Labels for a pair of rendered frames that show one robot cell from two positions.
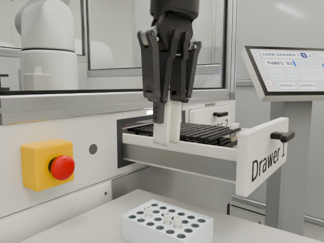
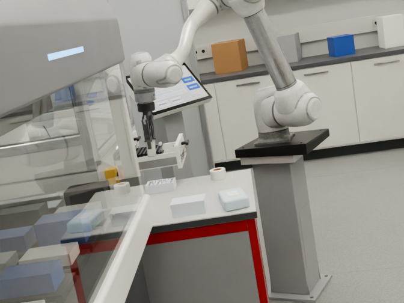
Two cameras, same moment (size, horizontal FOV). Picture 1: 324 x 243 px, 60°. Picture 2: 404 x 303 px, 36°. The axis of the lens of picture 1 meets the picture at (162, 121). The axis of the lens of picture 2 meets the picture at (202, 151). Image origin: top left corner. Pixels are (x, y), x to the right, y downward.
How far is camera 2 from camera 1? 2.33 m
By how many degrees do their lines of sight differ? 31
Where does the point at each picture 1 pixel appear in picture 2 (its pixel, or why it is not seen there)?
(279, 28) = (128, 34)
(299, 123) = (177, 129)
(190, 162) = (156, 163)
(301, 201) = not seen: hidden behind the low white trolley
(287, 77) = (161, 97)
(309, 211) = not seen: hidden behind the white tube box
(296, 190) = not seen: hidden behind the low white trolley
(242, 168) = (178, 158)
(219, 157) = (167, 157)
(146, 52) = (145, 126)
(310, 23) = (157, 29)
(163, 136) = (152, 153)
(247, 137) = (177, 146)
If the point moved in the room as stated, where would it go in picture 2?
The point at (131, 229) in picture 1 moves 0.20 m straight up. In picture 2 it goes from (151, 189) to (142, 143)
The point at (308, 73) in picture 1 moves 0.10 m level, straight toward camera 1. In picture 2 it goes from (174, 89) to (175, 91)
